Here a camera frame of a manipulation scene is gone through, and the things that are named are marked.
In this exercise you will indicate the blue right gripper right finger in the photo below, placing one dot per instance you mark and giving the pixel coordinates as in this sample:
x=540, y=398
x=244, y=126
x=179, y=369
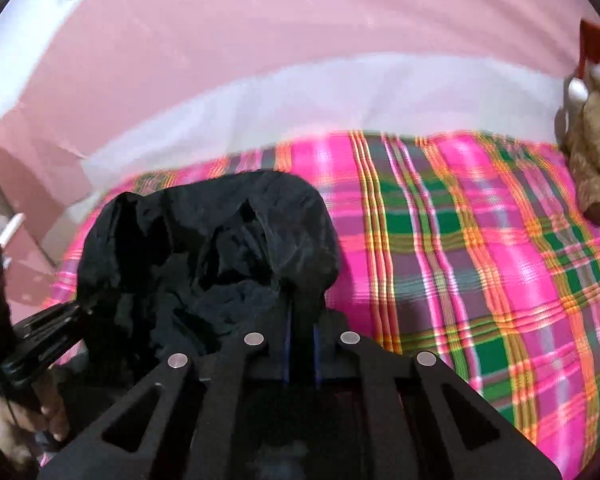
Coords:
x=317, y=354

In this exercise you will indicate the pink plaid bed blanket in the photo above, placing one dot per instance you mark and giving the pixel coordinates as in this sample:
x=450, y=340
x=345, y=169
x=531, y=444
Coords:
x=469, y=245

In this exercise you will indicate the white bed headboard panel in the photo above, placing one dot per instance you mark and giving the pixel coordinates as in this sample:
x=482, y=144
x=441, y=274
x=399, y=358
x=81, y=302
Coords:
x=413, y=95

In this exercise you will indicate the person's left hand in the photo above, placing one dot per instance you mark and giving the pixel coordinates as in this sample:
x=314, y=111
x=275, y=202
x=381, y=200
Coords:
x=18, y=424

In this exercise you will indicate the black puffer jacket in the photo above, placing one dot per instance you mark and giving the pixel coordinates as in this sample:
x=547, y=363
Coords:
x=185, y=269

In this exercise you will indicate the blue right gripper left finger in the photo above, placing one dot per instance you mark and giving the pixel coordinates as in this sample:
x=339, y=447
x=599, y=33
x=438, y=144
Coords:
x=286, y=344

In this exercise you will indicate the brown teddy bear santa hat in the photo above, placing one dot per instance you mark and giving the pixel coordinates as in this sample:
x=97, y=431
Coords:
x=582, y=138

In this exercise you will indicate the white shelf edge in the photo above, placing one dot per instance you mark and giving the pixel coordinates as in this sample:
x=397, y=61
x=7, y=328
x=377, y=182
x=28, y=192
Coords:
x=11, y=229

